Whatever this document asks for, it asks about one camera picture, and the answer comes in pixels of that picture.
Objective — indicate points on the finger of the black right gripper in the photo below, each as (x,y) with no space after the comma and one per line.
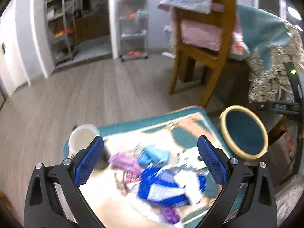
(278,107)

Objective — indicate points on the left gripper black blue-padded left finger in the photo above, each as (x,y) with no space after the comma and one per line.
(42,205)

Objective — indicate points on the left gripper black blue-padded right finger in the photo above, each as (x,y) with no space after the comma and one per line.
(247,198)

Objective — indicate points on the purple tube white cap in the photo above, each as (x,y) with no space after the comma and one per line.
(170,215)

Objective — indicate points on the blue white snack bag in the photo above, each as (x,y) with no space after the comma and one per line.
(172,187)

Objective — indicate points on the purple snack wrapper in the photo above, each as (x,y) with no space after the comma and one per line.
(126,163)

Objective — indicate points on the light blue wrapper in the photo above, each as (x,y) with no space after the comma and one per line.
(151,155)

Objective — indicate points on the green white small carton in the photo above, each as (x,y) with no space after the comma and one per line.
(190,158)

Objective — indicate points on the person's hand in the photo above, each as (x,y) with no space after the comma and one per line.
(290,145)

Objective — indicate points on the round teal stool yellow rim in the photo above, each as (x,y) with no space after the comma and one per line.
(243,132)

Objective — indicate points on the teal fringed tablecloth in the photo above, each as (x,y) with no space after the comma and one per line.
(266,42)

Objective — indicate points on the black cup white inside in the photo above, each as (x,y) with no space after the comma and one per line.
(81,137)

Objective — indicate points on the wooden chair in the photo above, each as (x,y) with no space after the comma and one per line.
(222,15)

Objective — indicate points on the pink seat cushion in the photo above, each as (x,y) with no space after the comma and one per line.
(210,37)

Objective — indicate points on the teal beige patterned cushion mat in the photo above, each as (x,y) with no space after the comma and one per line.
(112,192)

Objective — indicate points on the white power strip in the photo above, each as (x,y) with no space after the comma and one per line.
(168,55)

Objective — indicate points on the white door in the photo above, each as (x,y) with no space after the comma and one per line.
(13,71)

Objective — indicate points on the grey rolling storage cart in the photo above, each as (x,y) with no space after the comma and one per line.
(133,18)

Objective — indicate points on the metal shelf rack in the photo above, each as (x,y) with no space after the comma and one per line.
(61,28)

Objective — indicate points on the black round gripper frame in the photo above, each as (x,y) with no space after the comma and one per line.
(295,123)

